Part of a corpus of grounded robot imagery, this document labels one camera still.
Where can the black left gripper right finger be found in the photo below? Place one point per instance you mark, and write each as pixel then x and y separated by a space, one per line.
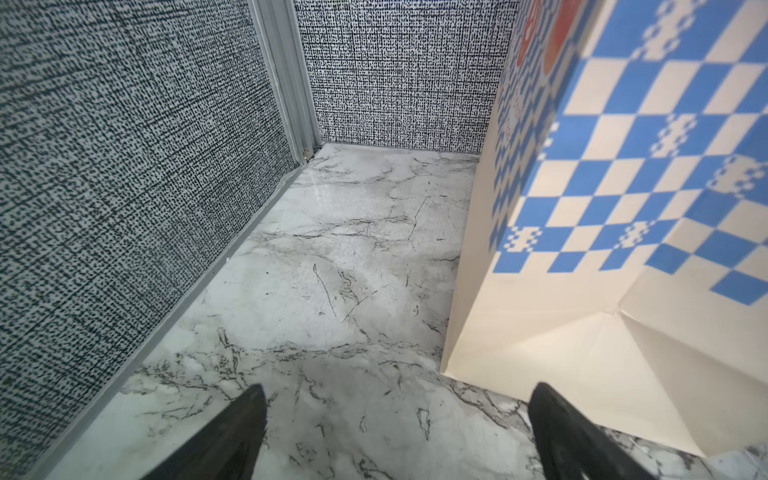
pixel 570 446

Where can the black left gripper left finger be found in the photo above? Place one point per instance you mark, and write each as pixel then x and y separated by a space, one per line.
pixel 226 448

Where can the blue checkered paper bag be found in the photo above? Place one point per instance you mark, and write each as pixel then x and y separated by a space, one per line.
pixel 616 242

